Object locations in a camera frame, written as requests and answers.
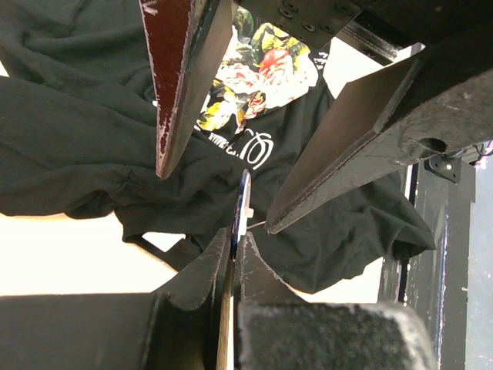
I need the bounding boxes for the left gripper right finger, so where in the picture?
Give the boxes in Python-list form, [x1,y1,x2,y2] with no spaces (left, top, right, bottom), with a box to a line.
[234,233,438,369]

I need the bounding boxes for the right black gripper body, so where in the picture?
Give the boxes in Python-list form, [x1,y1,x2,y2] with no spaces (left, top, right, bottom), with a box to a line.
[239,0,492,66]

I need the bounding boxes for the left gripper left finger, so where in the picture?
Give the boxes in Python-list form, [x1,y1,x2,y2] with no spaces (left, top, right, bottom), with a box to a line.
[1,228,231,369]

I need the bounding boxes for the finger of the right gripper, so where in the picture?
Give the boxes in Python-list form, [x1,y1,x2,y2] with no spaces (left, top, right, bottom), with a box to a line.
[266,22,492,234]
[139,0,237,179]

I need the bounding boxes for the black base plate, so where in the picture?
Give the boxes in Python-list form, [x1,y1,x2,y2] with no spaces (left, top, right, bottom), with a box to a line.
[378,155,476,369]

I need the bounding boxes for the blue round brooch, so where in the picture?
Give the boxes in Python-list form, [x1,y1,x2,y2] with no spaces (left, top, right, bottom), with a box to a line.
[230,169,254,261]

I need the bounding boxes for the black printed t-shirt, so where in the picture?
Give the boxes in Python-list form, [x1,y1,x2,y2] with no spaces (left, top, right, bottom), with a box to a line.
[1,1,434,294]

